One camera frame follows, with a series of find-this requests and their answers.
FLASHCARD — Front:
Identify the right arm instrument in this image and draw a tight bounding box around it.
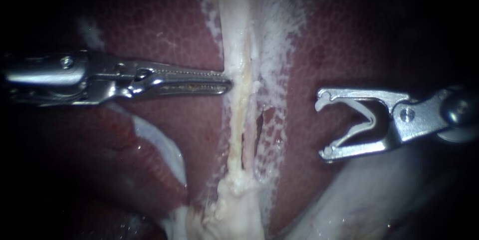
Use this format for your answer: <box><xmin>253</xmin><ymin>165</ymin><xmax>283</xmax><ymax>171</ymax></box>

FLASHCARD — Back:
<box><xmin>390</xmin><ymin>85</ymin><xmax>479</xmax><ymax>145</ymax></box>

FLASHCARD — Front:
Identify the gallbladder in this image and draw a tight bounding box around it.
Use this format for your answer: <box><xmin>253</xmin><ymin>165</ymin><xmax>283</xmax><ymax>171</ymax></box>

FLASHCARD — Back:
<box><xmin>214</xmin><ymin>0</ymin><xmax>263</xmax><ymax>88</ymax></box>

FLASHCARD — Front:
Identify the left arm instrument jaw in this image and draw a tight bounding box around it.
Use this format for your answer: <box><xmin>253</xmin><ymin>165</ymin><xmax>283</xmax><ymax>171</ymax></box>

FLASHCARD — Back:
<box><xmin>148</xmin><ymin>66</ymin><xmax>228</xmax><ymax>80</ymax></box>
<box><xmin>128</xmin><ymin>78</ymin><xmax>234</xmax><ymax>101</ymax></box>

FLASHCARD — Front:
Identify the right arm instrument jaw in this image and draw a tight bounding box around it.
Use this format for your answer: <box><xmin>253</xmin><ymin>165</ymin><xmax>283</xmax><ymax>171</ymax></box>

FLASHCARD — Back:
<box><xmin>316</xmin><ymin>87</ymin><xmax>411</xmax><ymax>113</ymax></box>
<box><xmin>318</xmin><ymin>134</ymin><xmax>404</xmax><ymax>164</ymax></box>

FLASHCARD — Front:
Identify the left arm instrument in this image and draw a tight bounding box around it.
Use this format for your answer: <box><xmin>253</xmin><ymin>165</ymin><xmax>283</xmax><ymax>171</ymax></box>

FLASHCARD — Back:
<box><xmin>1</xmin><ymin>49</ymin><xmax>155</xmax><ymax>106</ymax></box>

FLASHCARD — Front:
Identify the dark red liver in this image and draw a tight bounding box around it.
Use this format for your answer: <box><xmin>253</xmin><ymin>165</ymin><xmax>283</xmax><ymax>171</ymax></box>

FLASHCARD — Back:
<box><xmin>22</xmin><ymin>0</ymin><xmax>469</xmax><ymax>240</ymax></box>

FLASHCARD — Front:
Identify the thin tube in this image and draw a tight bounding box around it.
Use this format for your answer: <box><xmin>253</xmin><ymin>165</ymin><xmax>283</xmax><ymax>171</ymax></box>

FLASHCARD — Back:
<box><xmin>242</xmin><ymin>111</ymin><xmax>264</xmax><ymax>172</ymax></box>
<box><xmin>226</xmin><ymin>66</ymin><xmax>255</xmax><ymax>181</ymax></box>

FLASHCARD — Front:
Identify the white clip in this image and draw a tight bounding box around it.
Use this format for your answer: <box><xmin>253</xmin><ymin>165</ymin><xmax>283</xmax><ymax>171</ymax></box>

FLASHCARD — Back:
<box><xmin>314</xmin><ymin>97</ymin><xmax>378</xmax><ymax>155</ymax></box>

